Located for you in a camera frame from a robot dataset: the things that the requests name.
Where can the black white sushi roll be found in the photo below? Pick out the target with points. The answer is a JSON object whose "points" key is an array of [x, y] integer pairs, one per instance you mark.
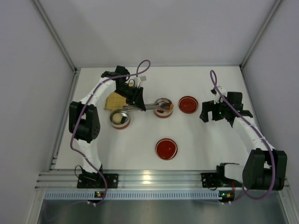
{"points": [[124, 119]]}

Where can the centre steel bowl red base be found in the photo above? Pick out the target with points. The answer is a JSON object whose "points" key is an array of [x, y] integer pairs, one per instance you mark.
{"points": [[165, 114]]}

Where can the steel bowl red base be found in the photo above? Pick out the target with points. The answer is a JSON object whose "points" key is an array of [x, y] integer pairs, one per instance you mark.
{"points": [[165, 114], [124, 113]]}

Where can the white slotted cable duct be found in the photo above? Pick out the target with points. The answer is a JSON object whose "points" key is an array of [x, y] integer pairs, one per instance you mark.
{"points": [[133, 195]]}

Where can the steel tongs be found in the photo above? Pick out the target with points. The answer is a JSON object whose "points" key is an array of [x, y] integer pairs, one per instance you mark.
{"points": [[164, 106]]}

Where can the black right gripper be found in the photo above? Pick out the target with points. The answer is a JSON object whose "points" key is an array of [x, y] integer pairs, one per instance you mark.
{"points": [[212, 111]]}

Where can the left steel bowl red base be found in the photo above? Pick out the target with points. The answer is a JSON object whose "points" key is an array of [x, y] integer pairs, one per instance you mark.
{"points": [[124, 113]]}

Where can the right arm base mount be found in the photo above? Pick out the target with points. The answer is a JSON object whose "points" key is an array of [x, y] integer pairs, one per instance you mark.
{"points": [[214, 180]]}

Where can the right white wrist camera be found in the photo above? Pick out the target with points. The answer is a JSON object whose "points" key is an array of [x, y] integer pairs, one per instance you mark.
{"points": [[218, 93]]}

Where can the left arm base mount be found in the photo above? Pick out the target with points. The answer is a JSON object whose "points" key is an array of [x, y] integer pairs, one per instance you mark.
{"points": [[88, 180]]}

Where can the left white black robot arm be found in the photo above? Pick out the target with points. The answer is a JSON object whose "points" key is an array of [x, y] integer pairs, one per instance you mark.
{"points": [[84, 122]]}

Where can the aluminium front frame rail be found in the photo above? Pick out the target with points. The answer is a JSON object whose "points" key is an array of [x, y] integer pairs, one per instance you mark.
{"points": [[128, 179]]}

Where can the right aluminium corner post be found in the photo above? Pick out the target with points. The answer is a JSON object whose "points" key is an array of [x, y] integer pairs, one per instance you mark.
{"points": [[260, 32]]}

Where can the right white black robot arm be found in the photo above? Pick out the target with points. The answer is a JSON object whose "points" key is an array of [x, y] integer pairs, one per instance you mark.
{"points": [[265, 166]]}

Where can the bamboo serving mat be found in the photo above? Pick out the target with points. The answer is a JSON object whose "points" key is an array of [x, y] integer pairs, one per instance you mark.
{"points": [[115, 100]]}

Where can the beige rice ball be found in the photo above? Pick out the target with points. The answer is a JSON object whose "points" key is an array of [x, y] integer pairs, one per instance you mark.
{"points": [[117, 118]]}

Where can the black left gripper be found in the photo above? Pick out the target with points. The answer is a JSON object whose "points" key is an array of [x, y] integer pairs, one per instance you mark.
{"points": [[134, 96]]}

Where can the aluminium corner post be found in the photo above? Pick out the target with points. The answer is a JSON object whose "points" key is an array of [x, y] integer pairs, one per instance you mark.
{"points": [[46, 20], [260, 32]]}

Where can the front red lid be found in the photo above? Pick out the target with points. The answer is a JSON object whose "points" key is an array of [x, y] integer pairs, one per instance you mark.
{"points": [[166, 149]]}

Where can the left aluminium corner post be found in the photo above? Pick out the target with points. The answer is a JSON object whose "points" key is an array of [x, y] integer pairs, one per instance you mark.
{"points": [[46, 20]]}

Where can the back red lid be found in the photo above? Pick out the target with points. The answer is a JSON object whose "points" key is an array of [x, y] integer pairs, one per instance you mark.
{"points": [[188, 104]]}

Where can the red lid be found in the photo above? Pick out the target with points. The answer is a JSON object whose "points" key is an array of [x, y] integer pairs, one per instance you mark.
{"points": [[166, 149], [188, 104]]}

